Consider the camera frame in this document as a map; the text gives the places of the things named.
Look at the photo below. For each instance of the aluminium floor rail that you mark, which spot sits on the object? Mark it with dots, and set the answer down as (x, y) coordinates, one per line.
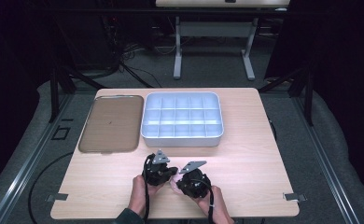
(30, 158)
(324, 158)

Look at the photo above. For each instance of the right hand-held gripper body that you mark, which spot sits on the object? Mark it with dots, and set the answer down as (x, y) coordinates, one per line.
(195, 183)

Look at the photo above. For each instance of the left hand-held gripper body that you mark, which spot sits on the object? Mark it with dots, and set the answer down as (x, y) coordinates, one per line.
(156, 174)

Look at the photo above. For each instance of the brown translucent box lid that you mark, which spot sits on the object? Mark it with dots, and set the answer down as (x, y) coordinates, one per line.
(112, 124)

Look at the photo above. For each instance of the black metal frame strut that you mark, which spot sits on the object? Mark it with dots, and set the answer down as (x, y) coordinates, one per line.
(300, 90)
(62, 90)

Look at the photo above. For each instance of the wooden table with white legs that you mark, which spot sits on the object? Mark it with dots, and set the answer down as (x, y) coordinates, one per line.
(214, 29)

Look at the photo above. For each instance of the pink sock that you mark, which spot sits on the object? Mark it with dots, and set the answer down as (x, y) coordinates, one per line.
(174, 181)

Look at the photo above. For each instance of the grey metal table bracket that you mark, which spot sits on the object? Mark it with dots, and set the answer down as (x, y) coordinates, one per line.
(294, 197)
(57, 197)

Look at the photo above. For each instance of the white divided storage box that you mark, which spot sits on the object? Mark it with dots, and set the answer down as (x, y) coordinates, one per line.
(182, 119)

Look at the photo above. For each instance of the person's left hand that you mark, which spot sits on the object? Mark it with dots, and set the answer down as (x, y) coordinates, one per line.
(139, 196)

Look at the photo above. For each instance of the person's right hand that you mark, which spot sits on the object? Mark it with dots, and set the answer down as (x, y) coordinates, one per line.
(217, 203)

